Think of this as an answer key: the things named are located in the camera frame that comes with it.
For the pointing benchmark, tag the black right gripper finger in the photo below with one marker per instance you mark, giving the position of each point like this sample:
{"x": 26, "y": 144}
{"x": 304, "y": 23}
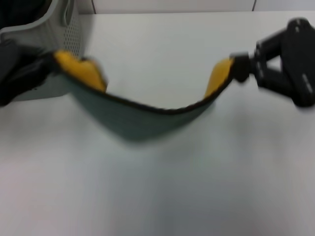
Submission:
{"x": 263, "y": 51}
{"x": 265, "y": 79}

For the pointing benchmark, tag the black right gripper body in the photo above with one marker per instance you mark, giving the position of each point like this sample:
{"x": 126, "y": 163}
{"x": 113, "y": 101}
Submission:
{"x": 302, "y": 61}

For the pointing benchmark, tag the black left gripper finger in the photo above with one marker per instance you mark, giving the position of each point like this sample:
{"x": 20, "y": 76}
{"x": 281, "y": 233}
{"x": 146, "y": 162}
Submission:
{"x": 44, "y": 72}
{"x": 41, "y": 57}

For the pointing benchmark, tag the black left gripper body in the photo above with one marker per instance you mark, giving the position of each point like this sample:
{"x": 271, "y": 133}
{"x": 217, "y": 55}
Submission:
{"x": 12, "y": 71}

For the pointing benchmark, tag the green and yellow towel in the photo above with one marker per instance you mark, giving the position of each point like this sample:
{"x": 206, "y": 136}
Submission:
{"x": 137, "y": 123}

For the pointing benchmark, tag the grey perforated storage basket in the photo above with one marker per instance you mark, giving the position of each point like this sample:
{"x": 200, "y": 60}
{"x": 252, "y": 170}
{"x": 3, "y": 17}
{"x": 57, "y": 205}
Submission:
{"x": 72, "y": 29}

